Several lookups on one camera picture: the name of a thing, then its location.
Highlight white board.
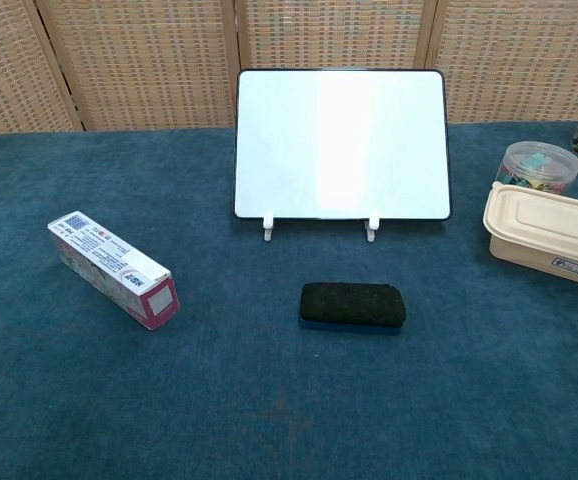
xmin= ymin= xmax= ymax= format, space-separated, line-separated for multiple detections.
xmin=232 ymin=68 xmax=453 ymax=222

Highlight beige lidded food container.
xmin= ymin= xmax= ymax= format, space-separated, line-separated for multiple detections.
xmin=482 ymin=182 xmax=578 ymax=291

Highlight white pink toothpaste box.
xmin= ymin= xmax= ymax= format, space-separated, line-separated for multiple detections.
xmin=47 ymin=210 xmax=181 ymax=332

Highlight white plastic bracket with legs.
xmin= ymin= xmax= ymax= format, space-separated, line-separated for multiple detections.
xmin=261 ymin=212 xmax=383 ymax=244

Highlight teal blue tablecloth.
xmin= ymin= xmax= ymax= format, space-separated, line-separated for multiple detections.
xmin=0 ymin=120 xmax=578 ymax=480

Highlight clear round clip jar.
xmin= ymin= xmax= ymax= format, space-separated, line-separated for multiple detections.
xmin=493 ymin=141 xmax=578 ymax=198

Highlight woven bamboo folding screen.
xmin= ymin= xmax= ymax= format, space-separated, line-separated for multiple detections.
xmin=0 ymin=0 xmax=578 ymax=138

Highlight black felt whiteboard eraser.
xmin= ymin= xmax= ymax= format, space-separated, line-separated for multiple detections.
xmin=297 ymin=281 xmax=410 ymax=337

